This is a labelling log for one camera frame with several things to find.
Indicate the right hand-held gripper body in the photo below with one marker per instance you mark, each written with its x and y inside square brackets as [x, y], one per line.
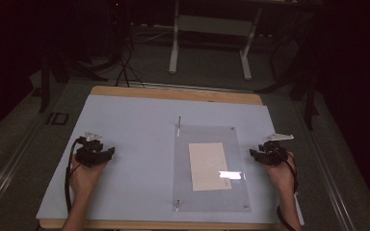
[273, 154]

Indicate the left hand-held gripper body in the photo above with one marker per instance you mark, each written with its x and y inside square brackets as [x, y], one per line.
[88, 154]

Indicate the photo print card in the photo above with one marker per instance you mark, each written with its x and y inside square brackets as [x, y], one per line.
[207, 166]

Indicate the clear acrylic frame sheet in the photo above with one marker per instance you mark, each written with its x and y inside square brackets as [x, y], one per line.
[241, 199]
[205, 134]

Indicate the person's left hand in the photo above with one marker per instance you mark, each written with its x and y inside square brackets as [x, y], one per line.
[84, 176]

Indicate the person's right hand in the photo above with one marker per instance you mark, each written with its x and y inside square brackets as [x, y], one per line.
[284, 178]

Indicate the black metal stand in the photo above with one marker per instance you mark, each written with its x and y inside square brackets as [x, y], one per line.
[45, 83]
[308, 96]

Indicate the thin metal rod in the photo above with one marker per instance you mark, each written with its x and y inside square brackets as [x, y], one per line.
[179, 121]

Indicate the metal floor rail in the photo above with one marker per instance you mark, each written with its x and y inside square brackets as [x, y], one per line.
[9, 166]
[327, 173]

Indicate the white metal desk frame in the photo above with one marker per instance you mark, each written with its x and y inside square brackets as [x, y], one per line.
[212, 25]

